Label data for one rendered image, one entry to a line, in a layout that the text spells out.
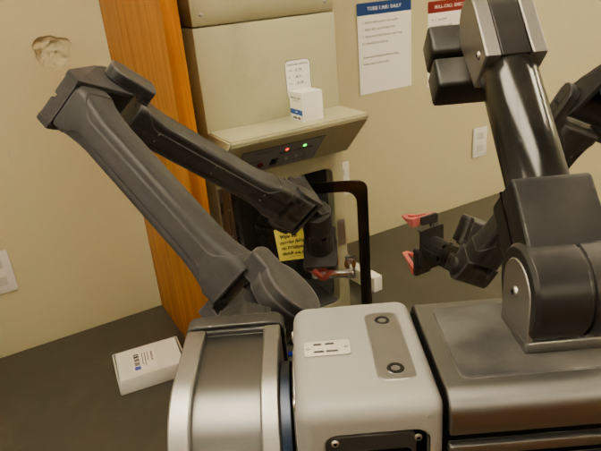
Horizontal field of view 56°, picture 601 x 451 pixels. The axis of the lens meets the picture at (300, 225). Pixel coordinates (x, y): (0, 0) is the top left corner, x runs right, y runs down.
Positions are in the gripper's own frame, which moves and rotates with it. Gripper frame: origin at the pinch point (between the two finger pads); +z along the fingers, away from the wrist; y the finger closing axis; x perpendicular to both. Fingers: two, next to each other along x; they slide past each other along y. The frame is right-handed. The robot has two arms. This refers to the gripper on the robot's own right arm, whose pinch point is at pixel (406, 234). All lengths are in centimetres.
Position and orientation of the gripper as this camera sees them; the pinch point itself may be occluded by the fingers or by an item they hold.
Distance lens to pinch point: 137.9
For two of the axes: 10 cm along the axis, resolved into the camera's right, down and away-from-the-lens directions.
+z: -4.9, -3.1, 8.1
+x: -8.7, 2.7, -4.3
